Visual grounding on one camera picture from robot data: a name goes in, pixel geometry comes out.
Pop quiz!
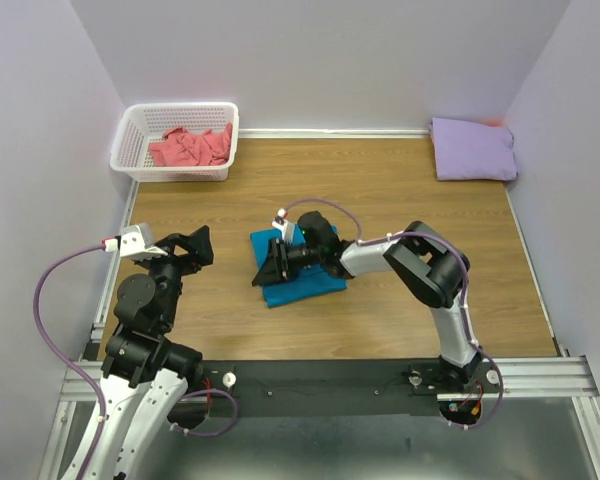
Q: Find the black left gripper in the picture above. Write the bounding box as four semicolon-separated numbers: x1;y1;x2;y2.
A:
138;224;214;329

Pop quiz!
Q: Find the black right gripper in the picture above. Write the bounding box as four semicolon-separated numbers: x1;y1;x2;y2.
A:
251;238;323;288

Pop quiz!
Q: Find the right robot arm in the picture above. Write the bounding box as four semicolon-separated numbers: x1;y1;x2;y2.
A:
252;210;483;392

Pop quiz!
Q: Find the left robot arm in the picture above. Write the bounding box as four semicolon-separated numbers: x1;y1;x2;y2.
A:
64;223;214;479

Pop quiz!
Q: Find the red t shirt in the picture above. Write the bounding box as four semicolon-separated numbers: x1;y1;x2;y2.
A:
148;123;233;168

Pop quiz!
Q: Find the white plastic laundry basket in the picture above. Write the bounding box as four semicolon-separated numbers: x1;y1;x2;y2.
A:
110;102;239;182

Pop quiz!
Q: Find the folded purple t shirt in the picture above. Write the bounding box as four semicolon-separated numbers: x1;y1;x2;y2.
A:
430;118;518;182

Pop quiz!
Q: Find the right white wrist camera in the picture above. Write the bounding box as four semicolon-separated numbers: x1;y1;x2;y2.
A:
271;208;296;244

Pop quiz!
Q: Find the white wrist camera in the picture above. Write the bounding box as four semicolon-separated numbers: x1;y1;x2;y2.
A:
102;222;168;261
271;208;296;244

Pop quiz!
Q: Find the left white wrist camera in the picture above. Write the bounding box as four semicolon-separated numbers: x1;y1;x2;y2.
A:
102;222;168;261

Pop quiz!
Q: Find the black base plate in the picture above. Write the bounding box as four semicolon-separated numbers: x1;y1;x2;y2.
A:
169;358;501;426

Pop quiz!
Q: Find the aluminium front rail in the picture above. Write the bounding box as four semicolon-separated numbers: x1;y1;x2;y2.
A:
60;357;599;402

